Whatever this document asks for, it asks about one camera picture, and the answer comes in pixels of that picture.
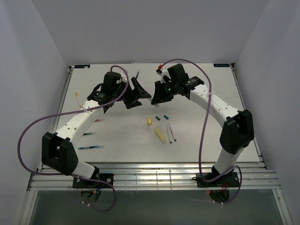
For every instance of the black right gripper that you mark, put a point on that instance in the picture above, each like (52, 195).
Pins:
(160, 96)

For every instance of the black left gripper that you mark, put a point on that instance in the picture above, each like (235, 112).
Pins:
(138, 93)

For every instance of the yellow highlighter cap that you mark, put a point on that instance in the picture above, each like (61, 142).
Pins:
(149, 121)

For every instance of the teal capped white marker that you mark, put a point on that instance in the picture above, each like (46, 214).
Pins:
(168, 134)

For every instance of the yellow highlighter pen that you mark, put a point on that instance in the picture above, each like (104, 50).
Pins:
(160, 135)

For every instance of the green capped white marker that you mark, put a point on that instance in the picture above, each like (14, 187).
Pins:
(172, 134)

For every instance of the yellow capped white marker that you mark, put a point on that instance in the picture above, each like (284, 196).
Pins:
(78, 100)

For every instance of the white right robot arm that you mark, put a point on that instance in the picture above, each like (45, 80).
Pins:
(237, 126)

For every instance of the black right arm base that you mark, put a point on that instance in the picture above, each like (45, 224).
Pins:
(230, 180)

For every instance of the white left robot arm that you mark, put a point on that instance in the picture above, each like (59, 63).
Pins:
(58, 149)

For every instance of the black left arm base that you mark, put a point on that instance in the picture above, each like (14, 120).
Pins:
(104, 180)

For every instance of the blue gel pen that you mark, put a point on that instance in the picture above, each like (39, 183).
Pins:
(91, 147)

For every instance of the blue corner label right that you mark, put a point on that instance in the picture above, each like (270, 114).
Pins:
(221, 65)

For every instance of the blue corner label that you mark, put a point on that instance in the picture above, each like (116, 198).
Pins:
(221, 65)
(81, 66)

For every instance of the blue corner label left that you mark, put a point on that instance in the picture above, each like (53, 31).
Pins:
(81, 66)

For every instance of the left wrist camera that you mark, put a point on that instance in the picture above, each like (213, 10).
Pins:
(124, 78)

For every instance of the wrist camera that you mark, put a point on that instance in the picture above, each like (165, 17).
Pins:
(163, 72)
(124, 78)

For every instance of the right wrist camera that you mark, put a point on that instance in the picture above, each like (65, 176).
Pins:
(163, 72)

